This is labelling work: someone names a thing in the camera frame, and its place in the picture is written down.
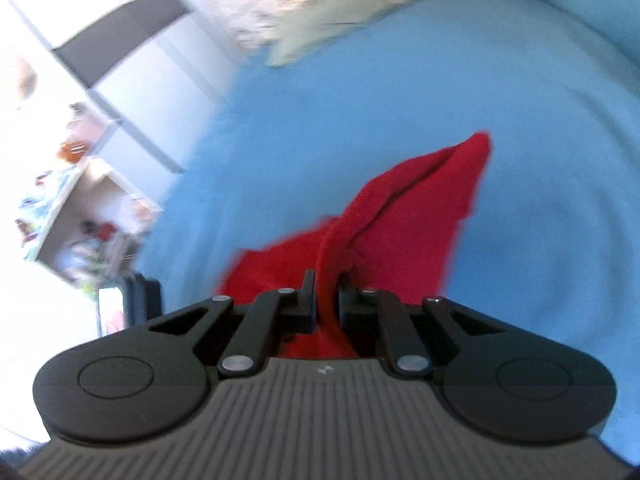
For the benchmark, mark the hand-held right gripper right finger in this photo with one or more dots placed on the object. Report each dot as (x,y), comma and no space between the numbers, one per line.
(346,305)

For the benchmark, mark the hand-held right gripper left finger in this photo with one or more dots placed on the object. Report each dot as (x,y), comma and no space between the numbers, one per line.
(307,305)

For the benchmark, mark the red knit sweater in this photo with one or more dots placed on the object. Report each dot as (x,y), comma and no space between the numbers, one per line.
(400,220)

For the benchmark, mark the white shelf unit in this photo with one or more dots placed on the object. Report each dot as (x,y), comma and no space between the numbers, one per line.
(100,180)

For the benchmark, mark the orange plush toy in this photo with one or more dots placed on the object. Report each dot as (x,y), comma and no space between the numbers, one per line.
(70,150)

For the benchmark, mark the bed with blue sheet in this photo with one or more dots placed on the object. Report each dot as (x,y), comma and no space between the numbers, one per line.
(350,110)

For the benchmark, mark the white wardrobe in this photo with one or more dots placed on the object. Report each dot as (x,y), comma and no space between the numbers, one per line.
(150,40)

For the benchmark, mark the green pillow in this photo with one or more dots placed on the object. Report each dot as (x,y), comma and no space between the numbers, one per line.
(345,15)

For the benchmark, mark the cream embroidered pillow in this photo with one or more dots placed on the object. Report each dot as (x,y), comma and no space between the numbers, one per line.
(260,5)

